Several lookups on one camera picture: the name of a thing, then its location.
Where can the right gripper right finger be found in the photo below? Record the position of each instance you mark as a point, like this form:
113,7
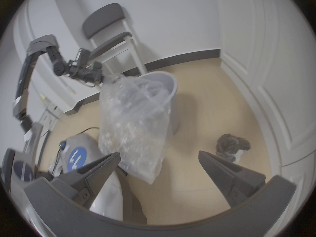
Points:
222,174

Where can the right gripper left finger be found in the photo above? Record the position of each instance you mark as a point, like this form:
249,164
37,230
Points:
96,174

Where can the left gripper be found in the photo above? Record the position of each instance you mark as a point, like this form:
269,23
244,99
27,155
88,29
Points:
92,73

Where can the clear plastic bag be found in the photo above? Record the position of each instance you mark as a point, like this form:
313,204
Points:
133,132

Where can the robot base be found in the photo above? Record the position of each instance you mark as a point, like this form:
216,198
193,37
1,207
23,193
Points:
108,196

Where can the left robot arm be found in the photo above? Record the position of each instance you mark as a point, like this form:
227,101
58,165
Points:
22,88

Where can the crumpled black plastic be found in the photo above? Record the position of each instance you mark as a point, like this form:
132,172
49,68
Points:
229,144

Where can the pale grey trash bin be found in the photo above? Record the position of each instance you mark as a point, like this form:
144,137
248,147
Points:
172,107

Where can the dark grey white chair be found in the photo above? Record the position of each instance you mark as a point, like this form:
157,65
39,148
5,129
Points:
103,18

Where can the white wardrobe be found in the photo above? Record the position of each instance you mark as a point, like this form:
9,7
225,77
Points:
271,58

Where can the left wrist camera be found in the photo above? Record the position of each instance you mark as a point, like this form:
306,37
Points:
82,55

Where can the white wall socket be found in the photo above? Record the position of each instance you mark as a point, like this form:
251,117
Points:
56,109
48,119

